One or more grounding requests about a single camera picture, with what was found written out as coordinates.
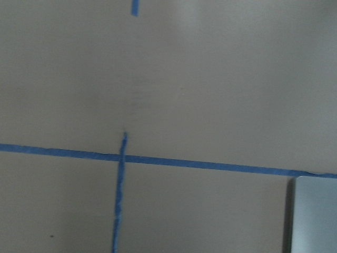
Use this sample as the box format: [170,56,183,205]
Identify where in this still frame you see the silver grey laptop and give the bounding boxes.
[283,176,336,252]

